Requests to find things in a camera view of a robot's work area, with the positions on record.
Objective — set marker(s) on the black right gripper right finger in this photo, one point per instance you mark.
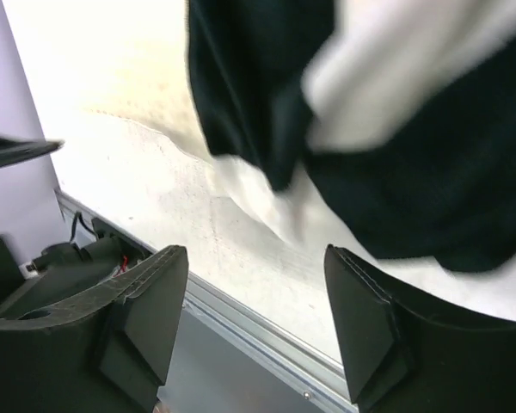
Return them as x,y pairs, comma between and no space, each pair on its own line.
405,350

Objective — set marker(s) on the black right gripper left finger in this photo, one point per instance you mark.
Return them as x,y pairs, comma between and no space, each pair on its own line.
106,349

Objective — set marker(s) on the black white checkered pillowcase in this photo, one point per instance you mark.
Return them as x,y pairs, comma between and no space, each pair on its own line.
390,123

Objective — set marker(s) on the cream quilted pillow yellow edge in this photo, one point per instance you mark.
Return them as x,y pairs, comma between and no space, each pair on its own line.
121,58

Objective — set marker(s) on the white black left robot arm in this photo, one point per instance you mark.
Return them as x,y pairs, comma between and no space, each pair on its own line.
30,218

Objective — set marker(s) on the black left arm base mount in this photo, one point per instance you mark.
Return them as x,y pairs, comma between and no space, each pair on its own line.
100,243

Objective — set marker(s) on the aluminium front frame rail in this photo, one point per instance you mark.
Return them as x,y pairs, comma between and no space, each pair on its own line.
266,300

